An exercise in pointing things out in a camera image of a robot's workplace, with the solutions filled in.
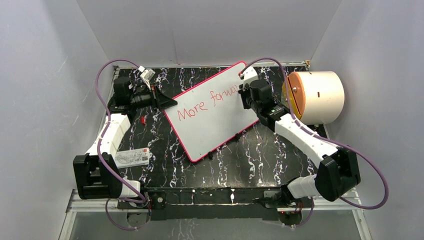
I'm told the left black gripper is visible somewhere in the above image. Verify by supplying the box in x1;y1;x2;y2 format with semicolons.
131;84;178;113

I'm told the pink-framed whiteboard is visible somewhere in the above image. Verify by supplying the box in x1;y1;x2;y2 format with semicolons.
164;61;258;163

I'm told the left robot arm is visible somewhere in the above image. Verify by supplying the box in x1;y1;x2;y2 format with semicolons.
73;77;178;208

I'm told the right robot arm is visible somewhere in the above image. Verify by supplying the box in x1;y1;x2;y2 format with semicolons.
238;79;361;207

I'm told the whiteboard metal stand leg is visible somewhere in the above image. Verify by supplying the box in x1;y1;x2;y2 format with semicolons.
205;133;242;160

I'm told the white printed label card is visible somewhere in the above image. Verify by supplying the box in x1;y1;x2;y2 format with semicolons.
114;147;153;169

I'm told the white cylindrical drum device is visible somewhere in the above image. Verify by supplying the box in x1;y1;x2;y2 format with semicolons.
281;71;345;125

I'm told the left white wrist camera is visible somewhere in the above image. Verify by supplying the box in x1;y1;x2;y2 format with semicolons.
137;65;156;90

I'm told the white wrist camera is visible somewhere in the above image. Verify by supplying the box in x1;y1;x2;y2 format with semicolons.
137;65;156;90
239;66;259;91

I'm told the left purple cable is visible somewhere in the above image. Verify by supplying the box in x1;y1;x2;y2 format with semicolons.
94;59;150;231

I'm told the purple cable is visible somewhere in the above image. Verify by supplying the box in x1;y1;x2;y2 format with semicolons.
238;57;390;229
94;59;150;231

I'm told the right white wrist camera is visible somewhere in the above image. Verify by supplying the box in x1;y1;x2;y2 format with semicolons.
239;66;259;91

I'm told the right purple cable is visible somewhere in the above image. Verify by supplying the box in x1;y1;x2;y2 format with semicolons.
238;57;390;229

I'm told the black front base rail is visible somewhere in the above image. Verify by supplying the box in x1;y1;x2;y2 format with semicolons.
144;187;294;221

